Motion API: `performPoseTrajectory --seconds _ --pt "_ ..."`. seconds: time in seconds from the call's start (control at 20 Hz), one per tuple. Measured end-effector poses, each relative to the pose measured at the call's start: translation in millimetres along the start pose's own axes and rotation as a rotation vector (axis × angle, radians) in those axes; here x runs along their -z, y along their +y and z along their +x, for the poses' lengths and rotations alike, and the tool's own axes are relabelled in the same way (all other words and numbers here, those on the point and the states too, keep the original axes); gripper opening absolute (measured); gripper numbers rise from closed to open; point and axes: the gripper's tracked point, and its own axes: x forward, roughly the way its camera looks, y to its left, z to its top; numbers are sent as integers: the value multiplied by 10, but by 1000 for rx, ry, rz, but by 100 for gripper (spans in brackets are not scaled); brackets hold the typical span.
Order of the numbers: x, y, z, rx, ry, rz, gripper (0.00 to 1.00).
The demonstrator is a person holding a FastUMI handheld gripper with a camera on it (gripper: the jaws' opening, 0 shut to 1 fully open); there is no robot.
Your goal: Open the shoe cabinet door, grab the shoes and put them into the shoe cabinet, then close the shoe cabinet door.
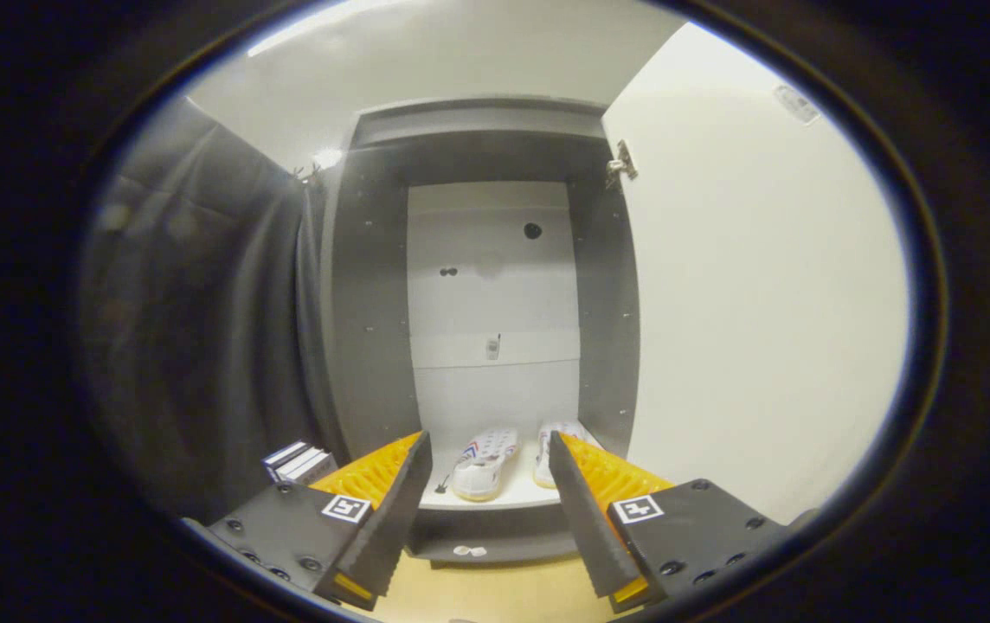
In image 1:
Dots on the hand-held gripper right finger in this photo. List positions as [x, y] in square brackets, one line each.
[586, 519]

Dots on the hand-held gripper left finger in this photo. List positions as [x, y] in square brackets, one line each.
[395, 519]

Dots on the white shoe with chevron stripes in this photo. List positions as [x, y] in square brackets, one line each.
[485, 467]
[544, 454]

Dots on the white shoe cabinet door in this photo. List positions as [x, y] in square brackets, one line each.
[763, 285]

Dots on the metal door hinge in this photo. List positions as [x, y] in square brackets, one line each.
[622, 164]

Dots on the white spine book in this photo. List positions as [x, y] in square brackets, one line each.
[298, 463]

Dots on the blue spine book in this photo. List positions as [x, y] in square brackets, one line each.
[280, 456]

